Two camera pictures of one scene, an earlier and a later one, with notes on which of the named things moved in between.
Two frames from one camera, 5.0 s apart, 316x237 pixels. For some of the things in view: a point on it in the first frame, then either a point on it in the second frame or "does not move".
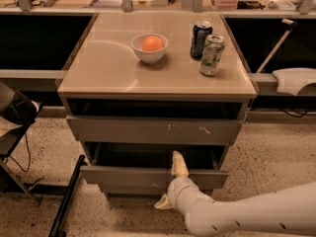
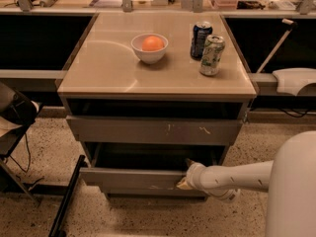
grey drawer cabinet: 144,85 does not move
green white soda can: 211,55 does not move
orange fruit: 152,42 does not move
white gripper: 177,189 to 194,174
